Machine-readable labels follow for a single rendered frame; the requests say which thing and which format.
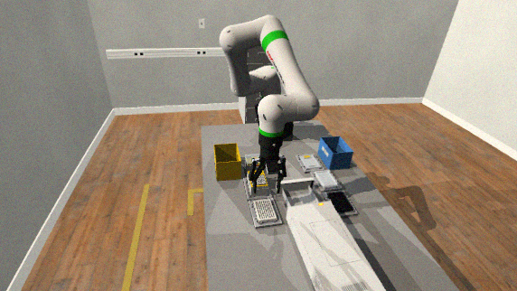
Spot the yellow waste bin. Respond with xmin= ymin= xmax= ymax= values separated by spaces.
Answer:
xmin=214 ymin=143 xmax=241 ymax=181

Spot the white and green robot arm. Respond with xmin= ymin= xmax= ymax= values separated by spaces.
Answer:
xmin=220 ymin=15 xmax=320 ymax=149

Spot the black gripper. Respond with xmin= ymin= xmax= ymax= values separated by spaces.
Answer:
xmin=249 ymin=146 xmax=287 ymax=193

